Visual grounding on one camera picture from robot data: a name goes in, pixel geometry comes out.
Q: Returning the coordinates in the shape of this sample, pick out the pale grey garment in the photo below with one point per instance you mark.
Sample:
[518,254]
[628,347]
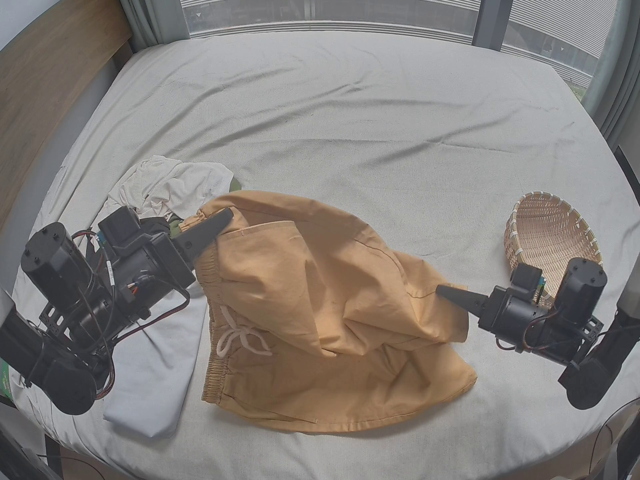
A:
[155,368]

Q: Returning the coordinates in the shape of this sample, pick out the white garment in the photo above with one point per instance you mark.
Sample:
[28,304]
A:
[170,183]

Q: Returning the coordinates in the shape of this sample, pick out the grey-green curtain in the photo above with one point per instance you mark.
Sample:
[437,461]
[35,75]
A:
[150,8]
[617,68]

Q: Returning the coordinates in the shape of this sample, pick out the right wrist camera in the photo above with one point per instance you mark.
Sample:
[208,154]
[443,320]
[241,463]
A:
[527,280]

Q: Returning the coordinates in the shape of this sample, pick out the olive green garment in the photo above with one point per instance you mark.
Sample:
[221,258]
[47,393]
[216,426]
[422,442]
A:
[236,185]

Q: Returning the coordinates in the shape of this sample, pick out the green printed packet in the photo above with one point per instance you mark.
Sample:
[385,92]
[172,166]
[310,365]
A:
[4,378]

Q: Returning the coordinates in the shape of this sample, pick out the round woven basket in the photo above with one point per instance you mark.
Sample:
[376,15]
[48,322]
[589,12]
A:
[545,228]

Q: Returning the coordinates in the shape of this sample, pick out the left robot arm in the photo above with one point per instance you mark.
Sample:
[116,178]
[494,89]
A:
[55,268]

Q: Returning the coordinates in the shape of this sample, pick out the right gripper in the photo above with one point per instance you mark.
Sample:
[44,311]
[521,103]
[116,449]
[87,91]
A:
[510,318]

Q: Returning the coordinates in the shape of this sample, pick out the tan shorts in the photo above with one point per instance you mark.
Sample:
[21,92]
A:
[325,318]

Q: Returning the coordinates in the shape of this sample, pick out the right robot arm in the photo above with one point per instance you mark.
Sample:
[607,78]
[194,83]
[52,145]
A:
[585,288]

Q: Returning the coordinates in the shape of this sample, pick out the bed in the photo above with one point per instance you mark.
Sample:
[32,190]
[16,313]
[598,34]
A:
[350,118]

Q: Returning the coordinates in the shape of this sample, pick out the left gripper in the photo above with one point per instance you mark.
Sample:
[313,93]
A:
[157,265]

